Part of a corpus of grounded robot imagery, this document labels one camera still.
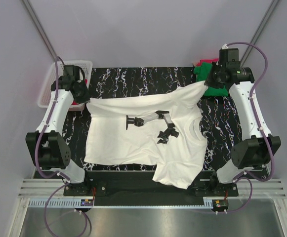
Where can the controller board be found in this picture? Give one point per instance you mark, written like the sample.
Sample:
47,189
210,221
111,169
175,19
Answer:
223,203
87,202

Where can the crumpled pink t-shirt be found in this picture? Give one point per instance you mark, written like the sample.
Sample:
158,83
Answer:
80,105

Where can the folded red t-shirt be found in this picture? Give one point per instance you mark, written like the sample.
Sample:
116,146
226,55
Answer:
209,61

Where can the white printed t-shirt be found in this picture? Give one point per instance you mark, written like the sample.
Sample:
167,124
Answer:
111,141

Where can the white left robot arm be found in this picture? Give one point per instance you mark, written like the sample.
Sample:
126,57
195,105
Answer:
49,152

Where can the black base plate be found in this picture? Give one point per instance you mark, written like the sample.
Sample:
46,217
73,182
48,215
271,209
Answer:
137,189

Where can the white plastic basket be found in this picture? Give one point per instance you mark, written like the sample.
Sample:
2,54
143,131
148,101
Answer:
45,92

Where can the aluminium rail frame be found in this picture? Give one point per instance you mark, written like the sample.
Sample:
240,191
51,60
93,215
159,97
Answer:
43,210

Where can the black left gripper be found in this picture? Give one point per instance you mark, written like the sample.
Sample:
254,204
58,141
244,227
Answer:
83,96

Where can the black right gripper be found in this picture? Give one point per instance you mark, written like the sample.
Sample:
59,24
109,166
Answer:
210,80

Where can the left controller board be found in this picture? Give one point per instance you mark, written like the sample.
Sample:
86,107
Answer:
87,202

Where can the right controller board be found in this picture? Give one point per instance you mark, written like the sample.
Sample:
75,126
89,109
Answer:
223,203

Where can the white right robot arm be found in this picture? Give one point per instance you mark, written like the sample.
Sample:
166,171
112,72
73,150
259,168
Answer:
254,155

